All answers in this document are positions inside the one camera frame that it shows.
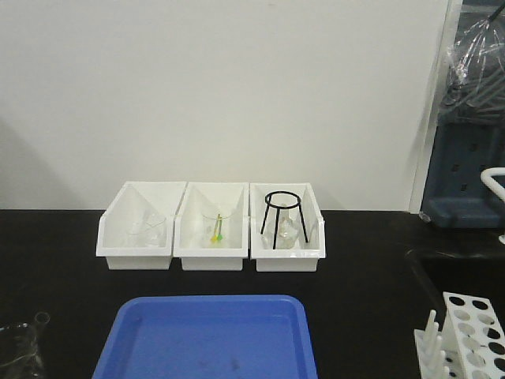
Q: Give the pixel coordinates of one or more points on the grey-blue pegboard drying rack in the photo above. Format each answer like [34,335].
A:
[454,195]

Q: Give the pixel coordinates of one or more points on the right white storage bin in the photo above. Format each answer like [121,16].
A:
[303,257]

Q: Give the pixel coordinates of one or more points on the white storage bin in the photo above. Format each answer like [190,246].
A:
[303,257]
[203,197]
[133,201]

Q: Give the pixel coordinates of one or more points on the clear plastic bag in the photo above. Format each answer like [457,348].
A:
[474,91]

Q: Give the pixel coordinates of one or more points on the blue plastic tray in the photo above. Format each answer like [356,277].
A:
[209,336]

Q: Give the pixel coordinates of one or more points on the middle white storage bin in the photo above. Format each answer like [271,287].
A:
[203,197]

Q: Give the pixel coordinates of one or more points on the glass beaker with spatulas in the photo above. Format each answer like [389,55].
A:
[208,227]

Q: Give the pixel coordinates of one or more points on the yellow plastic spatula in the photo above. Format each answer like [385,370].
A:
[213,237]

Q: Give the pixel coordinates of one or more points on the green plastic spatula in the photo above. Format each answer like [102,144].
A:
[219,236]

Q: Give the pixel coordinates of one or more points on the clear glass test tube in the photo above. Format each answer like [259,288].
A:
[39,327]

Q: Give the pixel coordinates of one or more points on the left white storage bin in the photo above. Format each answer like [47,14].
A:
[133,201]

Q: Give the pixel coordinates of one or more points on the glass flask under tripod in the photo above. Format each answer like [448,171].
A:
[283,237]

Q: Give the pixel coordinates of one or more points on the glass beaker in left bin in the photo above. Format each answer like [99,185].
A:
[148,232]

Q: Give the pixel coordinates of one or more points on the white test tube rack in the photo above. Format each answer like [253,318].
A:
[468,344]

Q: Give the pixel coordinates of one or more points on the clear plastic packaging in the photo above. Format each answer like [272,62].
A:
[20,356]

